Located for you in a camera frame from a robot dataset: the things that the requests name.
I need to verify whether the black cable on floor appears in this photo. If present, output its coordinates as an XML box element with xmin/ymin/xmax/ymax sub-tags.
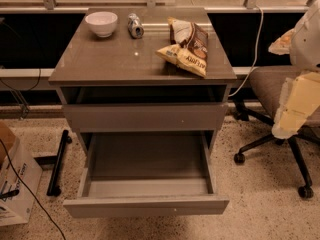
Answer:
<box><xmin>0</xmin><ymin>139</ymin><xmax>67</xmax><ymax>240</ymax></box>

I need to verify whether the cardboard box with print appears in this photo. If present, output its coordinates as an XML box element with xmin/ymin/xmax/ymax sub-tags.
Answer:
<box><xmin>0</xmin><ymin>122</ymin><xmax>42</xmax><ymax>226</ymax></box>

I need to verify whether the grey drawer cabinet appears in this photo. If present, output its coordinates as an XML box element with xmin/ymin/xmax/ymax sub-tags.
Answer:
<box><xmin>48</xmin><ymin>6</ymin><xmax>238</xmax><ymax>158</ymax></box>

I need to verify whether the brown yellow chip bag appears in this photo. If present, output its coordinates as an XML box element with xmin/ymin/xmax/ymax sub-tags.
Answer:
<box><xmin>156</xmin><ymin>17</ymin><xmax>209</xmax><ymax>77</ymax></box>

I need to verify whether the crushed silver soda can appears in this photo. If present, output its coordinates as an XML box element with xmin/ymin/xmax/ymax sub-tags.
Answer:
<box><xmin>128</xmin><ymin>13</ymin><xmax>144</xmax><ymax>39</ymax></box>

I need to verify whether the grey office chair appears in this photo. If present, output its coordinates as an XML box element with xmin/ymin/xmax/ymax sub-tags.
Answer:
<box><xmin>233</xmin><ymin>65</ymin><xmax>320</xmax><ymax>199</ymax></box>

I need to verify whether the open grey middle drawer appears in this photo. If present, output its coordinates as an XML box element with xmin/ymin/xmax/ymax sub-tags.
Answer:
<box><xmin>62</xmin><ymin>131</ymin><xmax>231</xmax><ymax>219</ymax></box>

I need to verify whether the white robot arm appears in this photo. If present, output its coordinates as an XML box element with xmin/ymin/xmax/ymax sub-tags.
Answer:
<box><xmin>269</xmin><ymin>0</ymin><xmax>320</xmax><ymax>139</ymax></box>

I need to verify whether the white ceramic bowl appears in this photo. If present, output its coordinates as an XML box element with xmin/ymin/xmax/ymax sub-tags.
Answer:
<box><xmin>85</xmin><ymin>11</ymin><xmax>118</xmax><ymax>37</ymax></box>

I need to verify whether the black metal stand foot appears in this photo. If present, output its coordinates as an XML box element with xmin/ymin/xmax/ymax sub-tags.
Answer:
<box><xmin>35</xmin><ymin>130</ymin><xmax>72</xmax><ymax>197</ymax></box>

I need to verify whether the white cable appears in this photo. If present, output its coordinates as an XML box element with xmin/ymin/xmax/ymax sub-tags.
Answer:
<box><xmin>228</xmin><ymin>5</ymin><xmax>265</xmax><ymax>98</ymax></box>

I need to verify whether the closed grey top drawer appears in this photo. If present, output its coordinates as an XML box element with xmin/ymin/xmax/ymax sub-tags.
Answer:
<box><xmin>63</xmin><ymin>103</ymin><xmax>228</xmax><ymax>132</ymax></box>

